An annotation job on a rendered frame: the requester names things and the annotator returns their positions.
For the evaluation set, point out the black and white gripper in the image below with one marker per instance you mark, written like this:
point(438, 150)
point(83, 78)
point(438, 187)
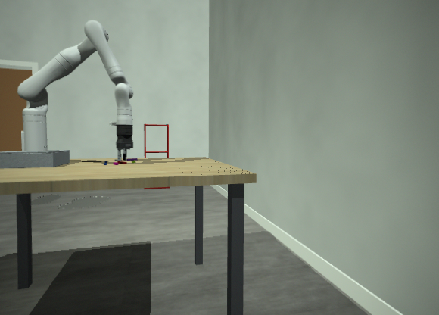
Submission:
point(124, 134)

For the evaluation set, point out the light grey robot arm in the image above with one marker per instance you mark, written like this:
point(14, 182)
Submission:
point(34, 134)

